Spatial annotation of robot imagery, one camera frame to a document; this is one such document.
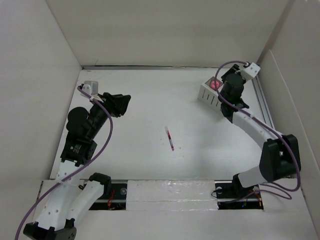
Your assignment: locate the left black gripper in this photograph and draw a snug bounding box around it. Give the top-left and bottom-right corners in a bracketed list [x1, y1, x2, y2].
[86, 92, 130, 140]

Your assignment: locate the pink eraser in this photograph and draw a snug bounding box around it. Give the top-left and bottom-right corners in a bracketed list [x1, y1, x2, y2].
[209, 80, 222, 91]

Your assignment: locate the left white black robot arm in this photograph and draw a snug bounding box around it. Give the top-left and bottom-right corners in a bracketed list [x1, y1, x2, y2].
[21, 92, 131, 240]

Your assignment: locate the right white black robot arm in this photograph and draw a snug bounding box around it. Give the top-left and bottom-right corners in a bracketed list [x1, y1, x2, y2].
[215, 60, 301, 201]

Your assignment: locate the white two-slot pen holder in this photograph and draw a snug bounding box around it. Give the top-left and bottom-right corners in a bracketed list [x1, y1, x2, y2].
[197, 77, 223, 116]

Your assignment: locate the purple tipped pen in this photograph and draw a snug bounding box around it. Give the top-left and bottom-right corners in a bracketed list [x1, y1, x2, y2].
[164, 126, 175, 151]

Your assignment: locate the aluminium rail right side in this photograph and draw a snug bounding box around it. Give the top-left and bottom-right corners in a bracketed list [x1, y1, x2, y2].
[251, 75, 276, 129]

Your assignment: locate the aluminium rail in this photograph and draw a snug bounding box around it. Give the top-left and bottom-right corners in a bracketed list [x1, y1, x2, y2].
[251, 75, 276, 129]
[90, 181, 264, 210]

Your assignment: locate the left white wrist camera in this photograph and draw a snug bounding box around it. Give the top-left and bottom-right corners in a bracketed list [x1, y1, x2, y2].
[79, 80, 99, 98]

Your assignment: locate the aluminium rail front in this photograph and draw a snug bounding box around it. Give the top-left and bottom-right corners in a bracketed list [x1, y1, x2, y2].
[90, 181, 264, 210]

